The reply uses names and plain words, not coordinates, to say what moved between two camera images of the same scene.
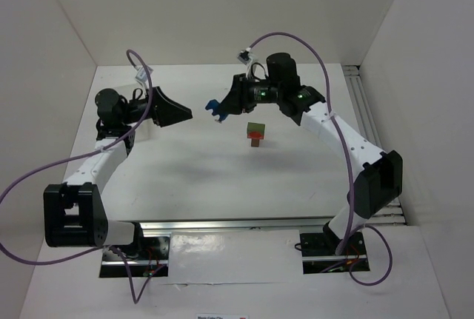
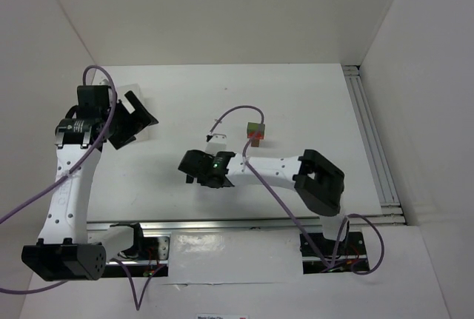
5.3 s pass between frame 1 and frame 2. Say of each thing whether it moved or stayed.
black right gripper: moved
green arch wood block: stayed
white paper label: stayed
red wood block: stayed
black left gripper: moved
